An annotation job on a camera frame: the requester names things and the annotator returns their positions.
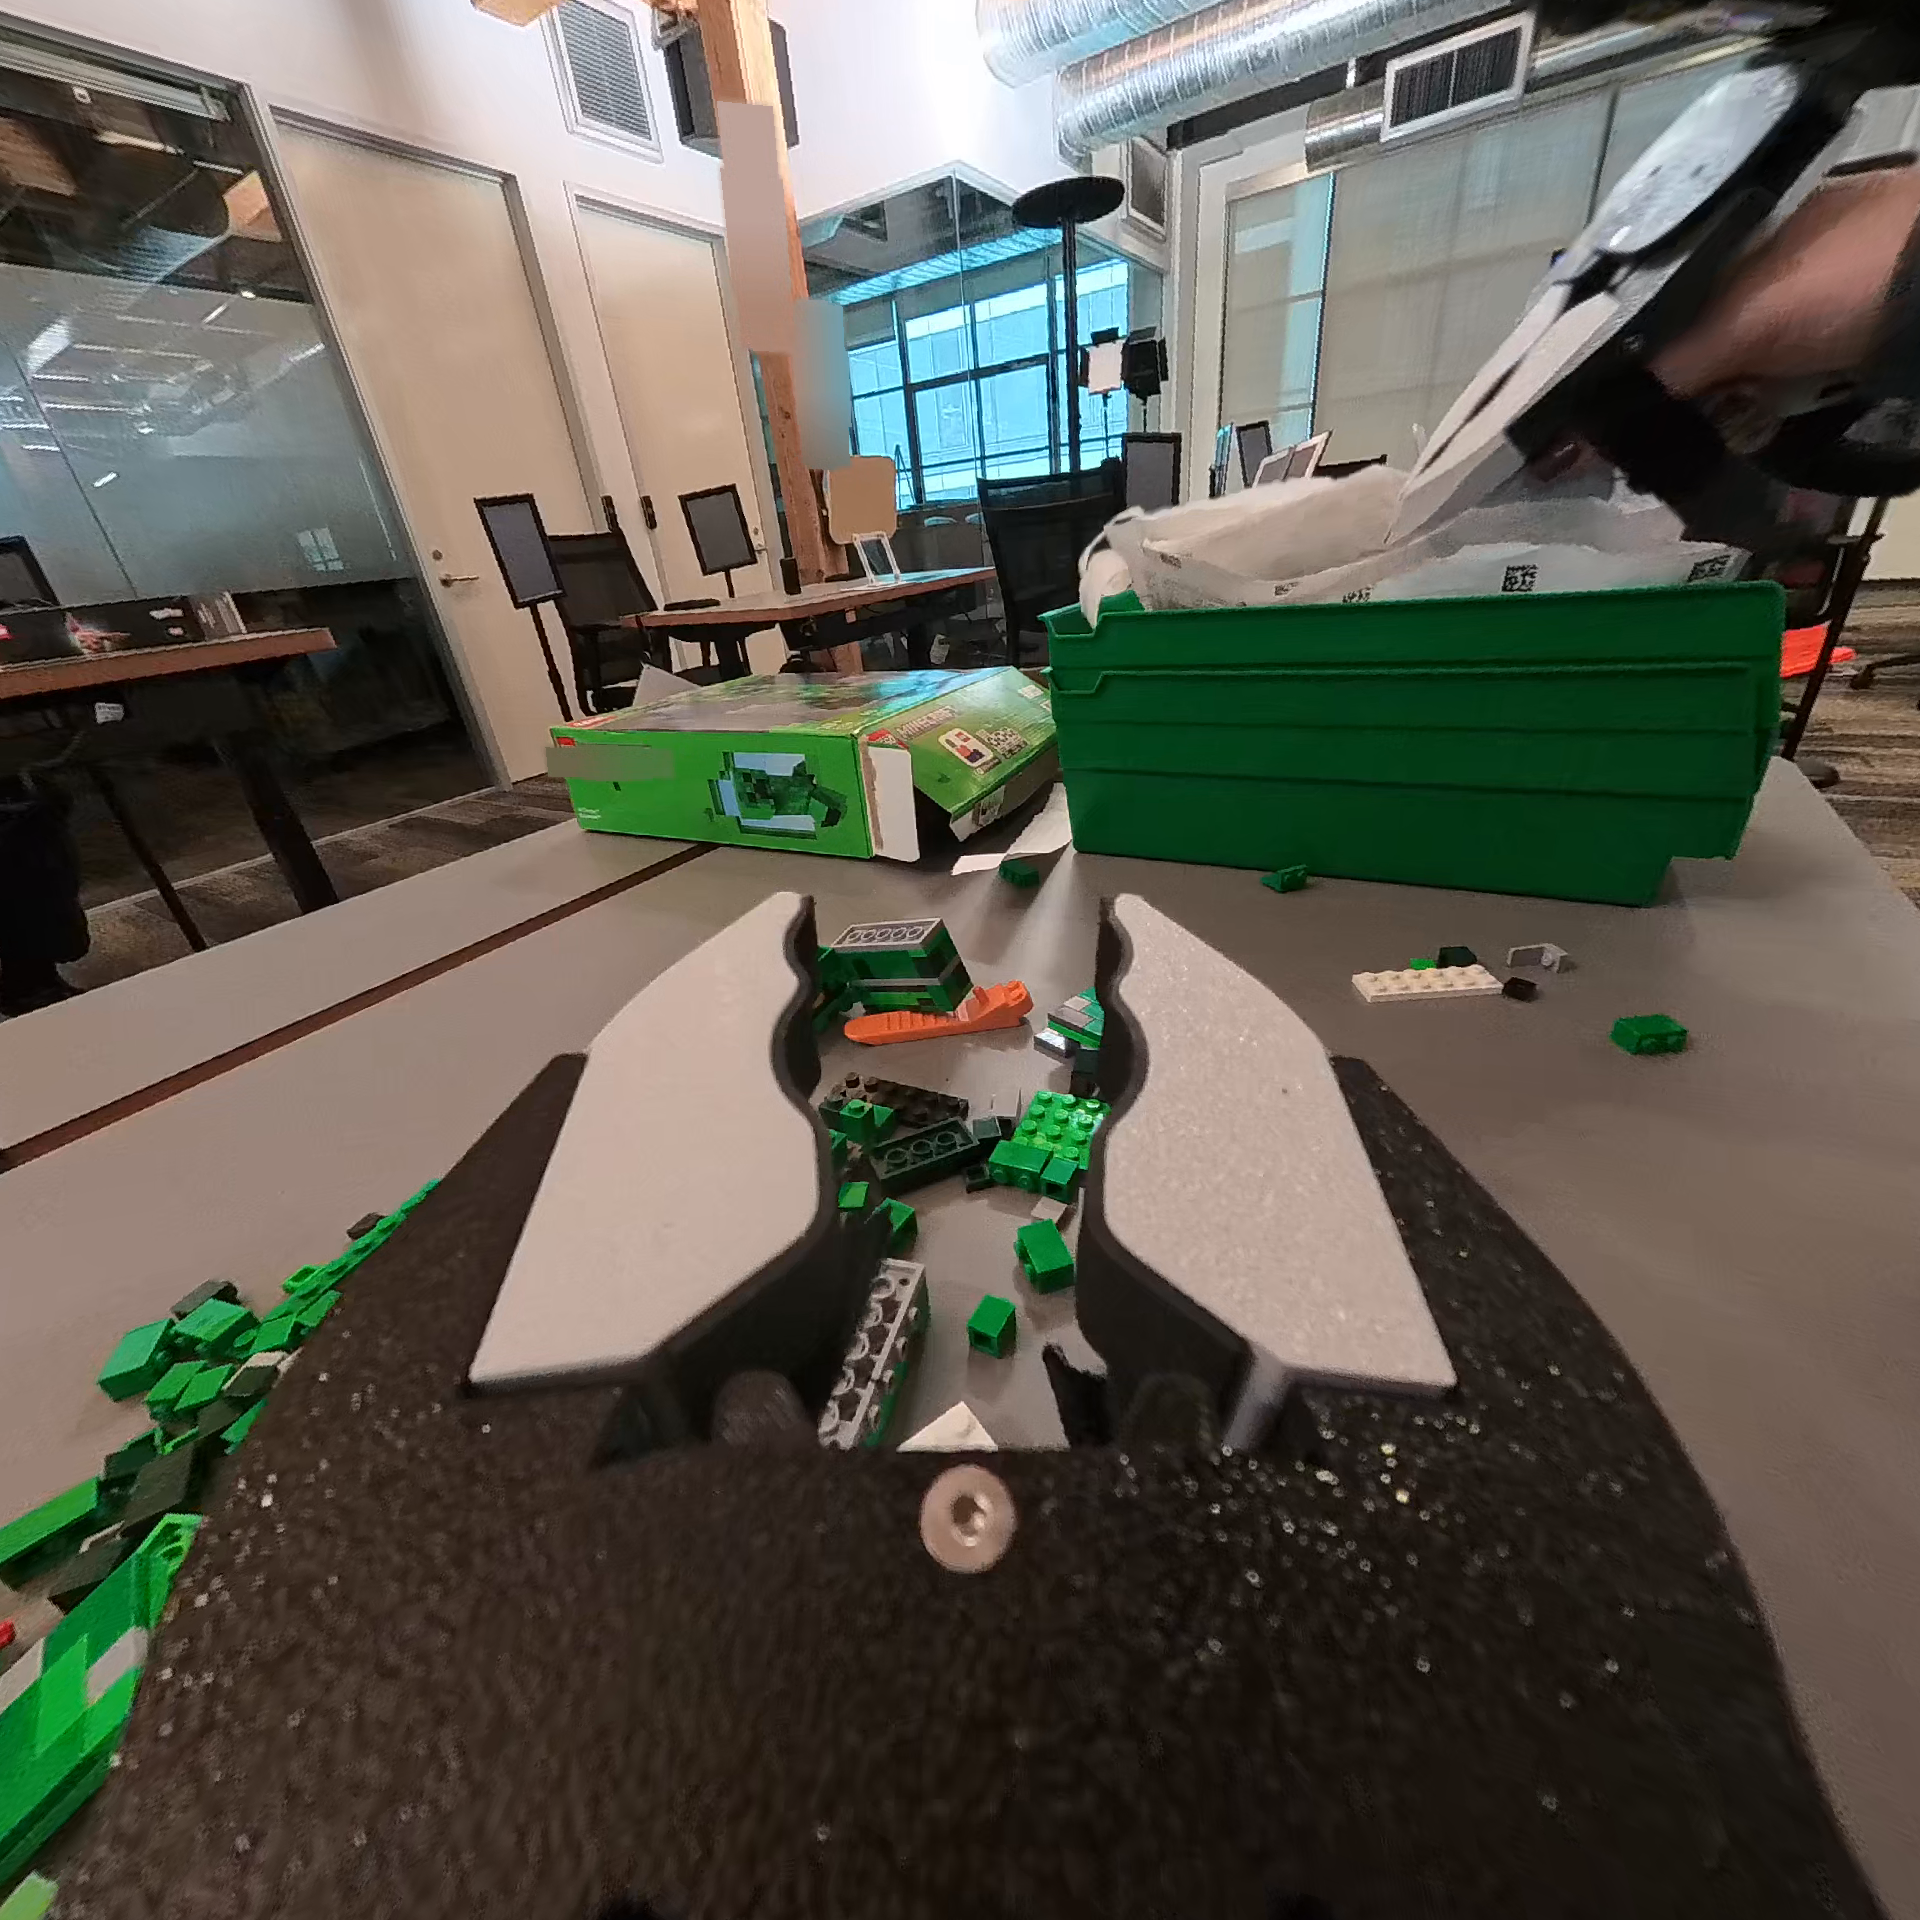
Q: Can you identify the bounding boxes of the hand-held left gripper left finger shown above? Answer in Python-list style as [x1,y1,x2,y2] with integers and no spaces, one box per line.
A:
[469,892,846,1444]

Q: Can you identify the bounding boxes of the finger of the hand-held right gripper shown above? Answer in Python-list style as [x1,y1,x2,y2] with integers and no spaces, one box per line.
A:
[1388,282,1632,546]

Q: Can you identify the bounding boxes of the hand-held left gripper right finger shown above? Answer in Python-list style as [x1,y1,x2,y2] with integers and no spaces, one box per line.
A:
[1073,895,1457,1452]

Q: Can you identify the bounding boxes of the white packing bag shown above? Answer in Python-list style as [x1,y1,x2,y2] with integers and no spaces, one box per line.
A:
[1077,464,1758,615]

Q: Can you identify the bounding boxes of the green plastic bin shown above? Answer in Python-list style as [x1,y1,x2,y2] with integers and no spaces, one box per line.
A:
[1039,576,1789,913]

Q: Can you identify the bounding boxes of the grey desk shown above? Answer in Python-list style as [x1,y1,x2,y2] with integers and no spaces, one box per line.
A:
[0,756,1920,1920]

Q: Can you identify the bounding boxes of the wooden office desk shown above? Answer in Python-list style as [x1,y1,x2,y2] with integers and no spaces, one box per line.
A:
[622,568,1001,677]
[0,626,339,963]

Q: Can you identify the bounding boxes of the person's right hand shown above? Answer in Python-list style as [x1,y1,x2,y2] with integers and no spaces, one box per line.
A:
[1655,159,1920,449]

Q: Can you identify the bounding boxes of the green square brick plate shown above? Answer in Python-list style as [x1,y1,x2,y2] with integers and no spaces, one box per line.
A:
[990,1090,1113,1199]

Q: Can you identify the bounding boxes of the dark green brick assembly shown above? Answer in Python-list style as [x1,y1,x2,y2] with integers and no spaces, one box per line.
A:
[815,1072,975,1199]

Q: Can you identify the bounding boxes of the light grey brick plate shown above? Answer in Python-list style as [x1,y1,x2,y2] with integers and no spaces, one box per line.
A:
[815,1259,933,1452]

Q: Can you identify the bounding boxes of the orange brick separator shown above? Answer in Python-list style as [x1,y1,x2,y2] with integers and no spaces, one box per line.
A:
[843,980,1035,1047]

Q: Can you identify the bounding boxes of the green brick figure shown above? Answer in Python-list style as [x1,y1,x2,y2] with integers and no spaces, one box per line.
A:
[814,920,980,1037]

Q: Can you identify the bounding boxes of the black office chair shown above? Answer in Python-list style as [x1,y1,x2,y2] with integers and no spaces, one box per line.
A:
[979,472,1127,669]
[544,529,669,719]

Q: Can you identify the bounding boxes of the black floor lamp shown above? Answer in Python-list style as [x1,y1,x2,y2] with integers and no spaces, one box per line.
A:
[1013,176,1127,483]

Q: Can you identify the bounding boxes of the green toy box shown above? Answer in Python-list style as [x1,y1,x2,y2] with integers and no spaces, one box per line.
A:
[545,668,1063,864]

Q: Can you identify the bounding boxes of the pile of green toy bricks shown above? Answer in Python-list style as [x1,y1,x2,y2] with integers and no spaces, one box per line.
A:
[0,1178,444,1920]

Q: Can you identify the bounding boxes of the black tablet on stand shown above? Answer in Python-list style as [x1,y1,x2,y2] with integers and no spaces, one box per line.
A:
[679,483,759,601]
[475,492,575,723]

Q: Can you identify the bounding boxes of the wooden pillar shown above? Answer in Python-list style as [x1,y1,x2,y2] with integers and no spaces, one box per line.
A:
[692,0,869,675]

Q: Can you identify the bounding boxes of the dark toy box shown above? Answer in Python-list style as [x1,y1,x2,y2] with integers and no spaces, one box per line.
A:
[65,595,241,656]

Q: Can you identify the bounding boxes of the silver air duct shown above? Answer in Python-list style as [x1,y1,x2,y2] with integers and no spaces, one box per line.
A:
[975,0,1532,160]

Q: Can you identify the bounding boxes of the black wall speaker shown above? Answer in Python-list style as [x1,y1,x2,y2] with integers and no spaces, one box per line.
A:
[663,17,799,153]

